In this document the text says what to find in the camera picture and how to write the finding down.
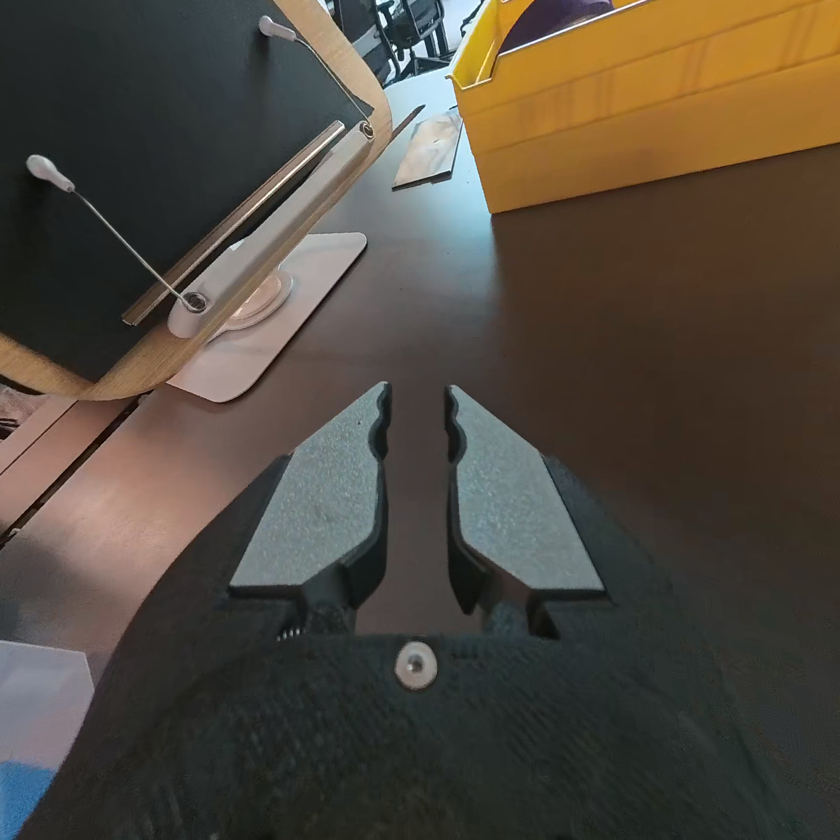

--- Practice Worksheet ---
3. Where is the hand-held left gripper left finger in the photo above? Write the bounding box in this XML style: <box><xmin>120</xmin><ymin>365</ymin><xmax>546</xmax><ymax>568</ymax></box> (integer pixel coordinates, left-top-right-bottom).
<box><xmin>230</xmin><ymin>382</ymin><xmax>393</xmax><ymax>608</ymax></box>

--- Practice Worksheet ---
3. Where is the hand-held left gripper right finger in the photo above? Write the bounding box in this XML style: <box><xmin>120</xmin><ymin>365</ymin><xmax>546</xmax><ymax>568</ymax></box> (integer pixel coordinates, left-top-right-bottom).
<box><xmin>446</xmin><ymin>385</ymin><xmax>606</xmax><ymax>614</ymax></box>

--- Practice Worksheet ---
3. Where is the pale desk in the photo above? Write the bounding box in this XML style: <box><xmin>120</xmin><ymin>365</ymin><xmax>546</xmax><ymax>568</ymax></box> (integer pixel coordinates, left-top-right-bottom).
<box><xmin>0</xmin><ymin>392</ymin><xmax>142</xmax><ymax>549</ymax></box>

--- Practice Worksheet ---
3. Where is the white and blue packet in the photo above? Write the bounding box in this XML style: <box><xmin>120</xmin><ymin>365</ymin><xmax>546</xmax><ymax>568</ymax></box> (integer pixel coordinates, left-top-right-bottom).
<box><xmin>0</xmin><ymin>640</ymin><xmax>94</xmax><ymax>788</ymax></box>

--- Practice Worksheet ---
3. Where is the silver foil pouch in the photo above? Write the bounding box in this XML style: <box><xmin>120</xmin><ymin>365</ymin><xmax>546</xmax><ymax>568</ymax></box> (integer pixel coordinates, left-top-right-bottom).
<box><xmin>392</xmin><ymin>108</ymin><xmax>464</xmax><ymax>192</ymax></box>

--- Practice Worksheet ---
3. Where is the blue cloth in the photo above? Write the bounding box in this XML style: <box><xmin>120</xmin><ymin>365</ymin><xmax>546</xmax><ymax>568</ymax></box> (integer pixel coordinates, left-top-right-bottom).
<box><xmin>0</xmin><ymin>760</ymin><xmax>61</xmax><ymax>840</ymax></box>

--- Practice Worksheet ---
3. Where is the black wooden book stand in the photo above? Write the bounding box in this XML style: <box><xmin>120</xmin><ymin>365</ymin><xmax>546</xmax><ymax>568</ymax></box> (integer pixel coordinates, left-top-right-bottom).
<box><xmin>0</xmin><ymin>0</ymin><xmax>395</xmax><ymax>403</ymax></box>

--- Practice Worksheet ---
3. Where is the yellow plastic bin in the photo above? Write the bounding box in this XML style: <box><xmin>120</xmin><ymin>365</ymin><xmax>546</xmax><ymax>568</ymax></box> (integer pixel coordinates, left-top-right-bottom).
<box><xmin>446</xmin><ymin>0</ymin><xmax>840</xmax><ymax>215</ymax></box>

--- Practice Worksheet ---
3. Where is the black office chair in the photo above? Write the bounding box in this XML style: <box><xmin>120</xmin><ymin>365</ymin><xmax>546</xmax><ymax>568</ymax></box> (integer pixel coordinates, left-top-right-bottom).
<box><xmin>373</xmin><ymin>0</ymin><xmax>455</xmax><ymax>81</ymax></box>

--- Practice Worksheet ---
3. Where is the dark purple item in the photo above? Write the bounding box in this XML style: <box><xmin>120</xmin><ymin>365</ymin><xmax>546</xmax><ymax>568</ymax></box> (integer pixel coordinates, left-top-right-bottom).
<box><xmin>502</xmin><ymin>0</ymin><xmax>618</xmax><ymax>52</ymax></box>

